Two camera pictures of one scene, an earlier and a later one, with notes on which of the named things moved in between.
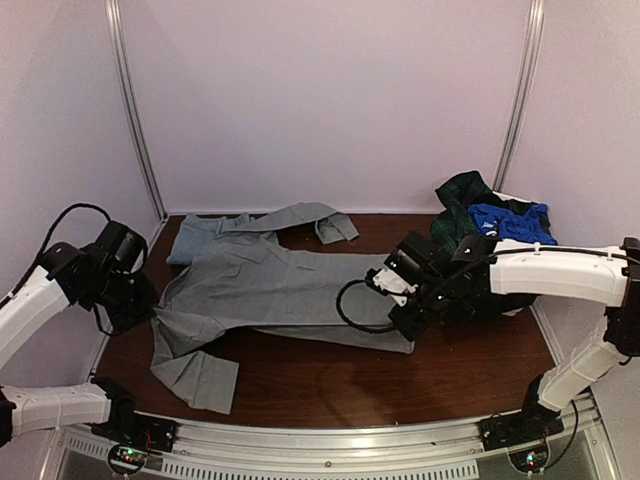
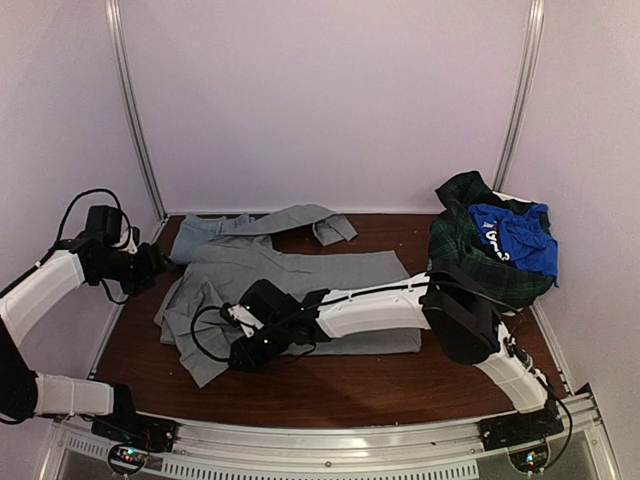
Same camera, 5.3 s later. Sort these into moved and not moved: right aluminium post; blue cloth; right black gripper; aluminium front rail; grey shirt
Moved: right black gripper; grey shirt
Not moved: blue cloth; right aluminium post; aluminium front rail
